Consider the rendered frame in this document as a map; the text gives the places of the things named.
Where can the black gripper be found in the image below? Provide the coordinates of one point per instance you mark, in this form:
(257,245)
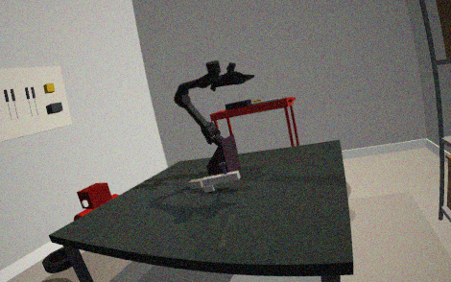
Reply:
(235,78)

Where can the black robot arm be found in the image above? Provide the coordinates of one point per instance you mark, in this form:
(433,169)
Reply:
(183,100)

